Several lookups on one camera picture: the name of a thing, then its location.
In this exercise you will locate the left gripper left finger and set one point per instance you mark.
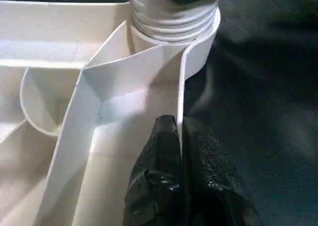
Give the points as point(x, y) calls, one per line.
point(156, 181)

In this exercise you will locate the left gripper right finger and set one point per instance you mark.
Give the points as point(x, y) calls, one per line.
point(213, 181)

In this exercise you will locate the white plastic table leg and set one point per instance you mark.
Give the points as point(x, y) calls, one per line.
point(171, 12)

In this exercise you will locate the white plastic table top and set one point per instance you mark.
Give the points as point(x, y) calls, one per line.
point(74, 107)

